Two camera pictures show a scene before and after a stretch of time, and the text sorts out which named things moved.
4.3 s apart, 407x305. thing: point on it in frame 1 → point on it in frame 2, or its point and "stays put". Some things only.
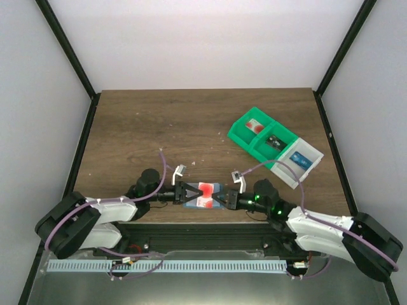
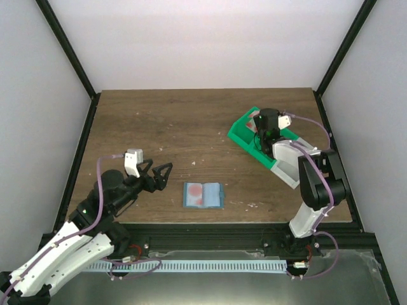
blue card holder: x=193 y=203 stays put
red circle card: x=205 y=200 → x=251 y=124
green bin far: x=246 y=129 stays put
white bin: x=302 y=157 stays put
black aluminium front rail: x=156 y=237 stays put
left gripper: x=179 y=194 → x=149 y=182
